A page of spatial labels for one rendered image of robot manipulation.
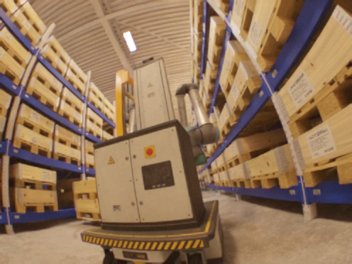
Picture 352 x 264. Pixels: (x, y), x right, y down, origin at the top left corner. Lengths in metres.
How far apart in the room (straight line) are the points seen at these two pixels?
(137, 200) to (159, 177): 0.17
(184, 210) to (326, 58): 0.97
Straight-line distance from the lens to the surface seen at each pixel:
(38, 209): 2.69
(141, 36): 8.89
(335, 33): 0.85
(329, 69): 0.87
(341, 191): 1.05
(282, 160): 1.33
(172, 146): 0.73
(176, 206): 0.72
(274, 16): 1.14
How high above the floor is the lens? 0.53
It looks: 20 degrees up
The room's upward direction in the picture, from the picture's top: 11 degrees counter-clockwise
